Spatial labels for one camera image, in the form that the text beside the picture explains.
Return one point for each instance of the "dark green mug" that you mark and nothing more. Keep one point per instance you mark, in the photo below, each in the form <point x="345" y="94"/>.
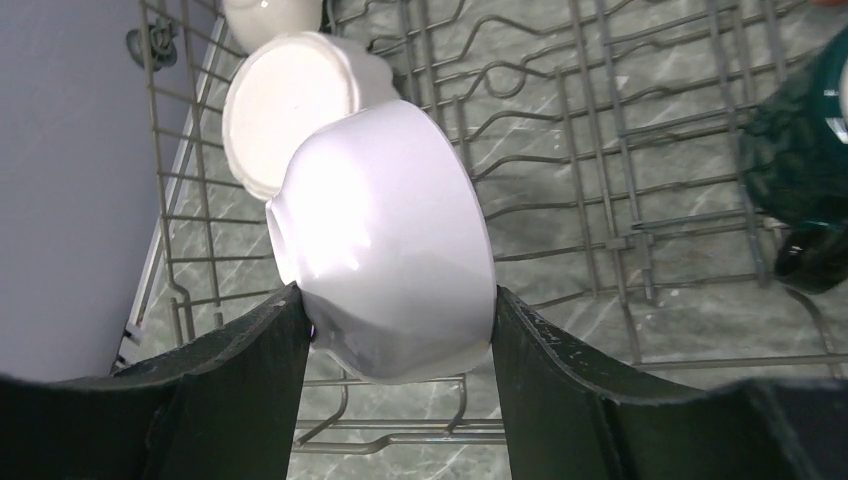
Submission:
<point x="793" y="155"/>

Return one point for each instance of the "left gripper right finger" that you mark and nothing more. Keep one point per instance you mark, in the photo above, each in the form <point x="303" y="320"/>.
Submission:
<point x="572" y="412"/>

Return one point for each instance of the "white bowl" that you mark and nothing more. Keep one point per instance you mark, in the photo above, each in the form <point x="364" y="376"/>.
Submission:
<point x="380" y="228"/>

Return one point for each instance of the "floral scalloped small plate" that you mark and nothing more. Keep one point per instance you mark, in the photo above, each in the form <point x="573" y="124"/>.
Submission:
<point x="286" y="90"/>

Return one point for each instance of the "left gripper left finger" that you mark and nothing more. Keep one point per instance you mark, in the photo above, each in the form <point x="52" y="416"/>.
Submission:
<point x="223" y="406"/>

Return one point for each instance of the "grey wire dish rack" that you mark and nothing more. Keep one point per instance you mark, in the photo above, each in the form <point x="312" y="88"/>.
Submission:
<point x="600" y="137"/>

